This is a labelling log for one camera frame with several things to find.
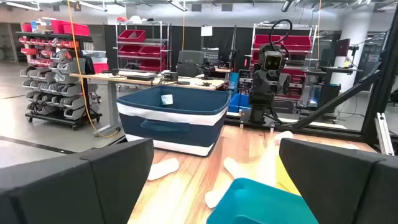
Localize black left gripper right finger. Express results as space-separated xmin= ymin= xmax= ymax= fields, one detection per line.
xmin=279 ymin=138 xmax=398 ymax=224

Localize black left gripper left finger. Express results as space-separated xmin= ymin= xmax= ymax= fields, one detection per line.
xmin=0 ymin=138 xmax=155 ymax=224

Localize white medical tape roll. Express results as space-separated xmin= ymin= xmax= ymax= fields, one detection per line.
xmin=273 ymin=130 xmax=295 ymax=146

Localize white gauze roll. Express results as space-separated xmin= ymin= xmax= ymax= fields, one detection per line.
xmin=147 ymin=157 xmax=180 ymax=182
xmin=204 ymin=189 xmax=229 ymax=209
xmin=223 ymin=157 xmax=249 ymax=180

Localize blue plastic bin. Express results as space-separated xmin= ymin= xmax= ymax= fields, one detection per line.
xmin=228 ymin=93 xmax=251 ymax=113

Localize yellow slotted plastic basket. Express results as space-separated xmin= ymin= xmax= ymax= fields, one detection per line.
xmin=275 ymin=154 xmax=302 ymax=197

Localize teal plastic bin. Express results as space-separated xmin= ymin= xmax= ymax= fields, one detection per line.
xmin=206 ymin=177 xmax=320 ymax=224

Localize navy white fabric basket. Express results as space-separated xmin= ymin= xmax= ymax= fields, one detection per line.
xmin=116 ymin=85 xmax=233 ymax=157

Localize silver aluminium extrusion bar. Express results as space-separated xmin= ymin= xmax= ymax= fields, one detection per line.
xmin=374 ymin=111 xmax=396 ymax=156

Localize black equipment case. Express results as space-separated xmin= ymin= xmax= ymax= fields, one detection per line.
xmin=176 ymin=49 xmax=206 ymax=78

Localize maroon laptop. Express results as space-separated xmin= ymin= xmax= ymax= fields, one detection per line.
xmin=335 ymin=38 xmax=351 ymax=57

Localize rack of grey red bins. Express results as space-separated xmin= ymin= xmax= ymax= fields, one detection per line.
xmin=18 ymin=30 xmax=103 ymax=131

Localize wooden desk grey legs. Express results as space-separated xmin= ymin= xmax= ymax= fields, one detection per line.
xmin=70 ymin=71 xmax=226 ymax=138

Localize red plastic tote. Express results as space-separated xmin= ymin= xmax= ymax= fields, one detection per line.
xmin=50 ymin=19 xmax=91 ymax=37

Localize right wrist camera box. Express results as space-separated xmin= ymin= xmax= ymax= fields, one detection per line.
xmin=262 ymin=50 xmax=286 ymax=72

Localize wire shelf with red bins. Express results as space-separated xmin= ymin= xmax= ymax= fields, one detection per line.
xmin=114 ymin=20 xmax=172 ymax=74
xmin=250 ymin=22 xmax=318 ymax=105

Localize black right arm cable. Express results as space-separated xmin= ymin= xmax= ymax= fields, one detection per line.
xmin=269 ymin=18 xmax=293 ymax=60

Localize black rig frame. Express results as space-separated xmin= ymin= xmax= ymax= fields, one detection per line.
xmin=292 ymin=6 xmax=398 ymax=144

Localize yellow cable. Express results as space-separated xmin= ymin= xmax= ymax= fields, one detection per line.
xmin=66 ymin=0 xmax=121 ymax=139

